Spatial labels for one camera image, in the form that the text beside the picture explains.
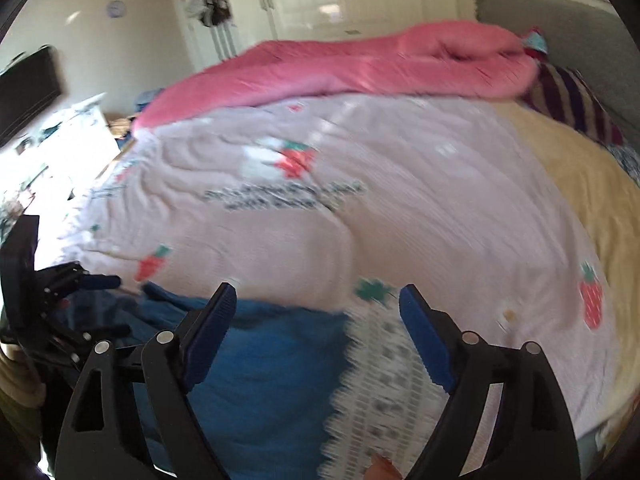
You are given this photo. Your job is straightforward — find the white door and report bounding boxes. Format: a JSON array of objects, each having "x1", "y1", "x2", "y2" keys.
[{"x1": 170, "y1": 0, "x2": 242, "y2": 75}]

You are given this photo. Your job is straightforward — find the grey headboard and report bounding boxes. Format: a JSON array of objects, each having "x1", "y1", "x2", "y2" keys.
[{"x1": 475, "y1": 0, "x2": 640, "y2": 131}]

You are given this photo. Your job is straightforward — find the pink strawberry printed bed sheet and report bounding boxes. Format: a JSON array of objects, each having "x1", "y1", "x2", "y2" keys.
[{"x1": 35, "y1": 94, "x2": 621, "y2": 446}]

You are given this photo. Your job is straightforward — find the white wardrobe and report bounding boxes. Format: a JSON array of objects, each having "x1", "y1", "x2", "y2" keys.
[{"x1": 255, "y1": 0, "x2": 476, "y2": 41}]

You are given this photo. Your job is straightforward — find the teal and red cloth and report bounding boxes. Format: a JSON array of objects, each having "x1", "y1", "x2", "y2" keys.
[{"x1": 522, "y1": 27, "x2": 551, "y2": 57}]

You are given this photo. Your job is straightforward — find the blue floral pillow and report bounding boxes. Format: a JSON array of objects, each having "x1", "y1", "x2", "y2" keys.
[{"x1": 607, "y1": 142, "x2": 640, "y2": 187}]

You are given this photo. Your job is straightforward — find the white desk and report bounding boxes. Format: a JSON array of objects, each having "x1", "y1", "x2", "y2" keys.
[{"x1": 0, "y1": 92, "x2": 119, "y2": 211}]

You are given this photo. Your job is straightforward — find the person's right hand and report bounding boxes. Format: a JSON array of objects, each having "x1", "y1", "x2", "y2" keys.
[{"x1": 367, "y1": 454, "x2": 402, "y2": 480}]

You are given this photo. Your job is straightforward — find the pink duvet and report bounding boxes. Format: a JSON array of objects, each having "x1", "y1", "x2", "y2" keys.
[{"x1": 132, "y1": 20, "x2": 543, "y2": 133}]

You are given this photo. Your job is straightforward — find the black television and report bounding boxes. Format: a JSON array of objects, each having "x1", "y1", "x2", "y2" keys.
[{"x1": 0, "y1": 45, "x2": 64, "y2": 149}]

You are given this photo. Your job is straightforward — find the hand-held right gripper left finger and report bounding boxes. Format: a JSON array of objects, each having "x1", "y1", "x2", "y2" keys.
[{"x1": 54, "y1": 282, "x2": 238, "y2": 480}]

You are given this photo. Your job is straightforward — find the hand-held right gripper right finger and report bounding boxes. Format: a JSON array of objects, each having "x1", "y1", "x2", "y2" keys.
[{"x1": 398, "y1": 284, "x2": 583, "y2": 480}]

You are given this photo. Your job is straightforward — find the yellow blanket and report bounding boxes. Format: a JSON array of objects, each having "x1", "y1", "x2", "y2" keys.
[{"x1": 495, "y1": 100, "x2": 640, "y2": 411}]

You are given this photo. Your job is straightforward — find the purple striped pillow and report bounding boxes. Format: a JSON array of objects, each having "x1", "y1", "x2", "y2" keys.
[{"x1": 525, "y1": 62, "x2": 628, "y2": 147}]

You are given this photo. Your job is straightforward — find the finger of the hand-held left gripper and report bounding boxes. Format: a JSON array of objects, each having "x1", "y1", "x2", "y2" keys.
[
  {"x1": 37, "y1": 262, "x2": 122, "y2": 307},
  {"x1": 25, "y1": 322, "x2": 133, "y2": 367}
]

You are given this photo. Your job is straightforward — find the blue denim pants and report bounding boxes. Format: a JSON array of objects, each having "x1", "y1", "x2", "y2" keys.
[{"x1": 50, "y1": 282, "x2": 453, "y2": 480}]

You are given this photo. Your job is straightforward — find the brown patterned bag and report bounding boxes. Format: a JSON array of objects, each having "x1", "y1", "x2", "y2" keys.
[{"x1": 107, "y1": 115, "x2": 137, "y2": 142}]

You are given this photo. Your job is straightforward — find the bunch of hanging bags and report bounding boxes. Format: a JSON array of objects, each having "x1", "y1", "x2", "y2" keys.
[{"x1": 187, "y1": 0, "x2": 234, "y2": 27}]

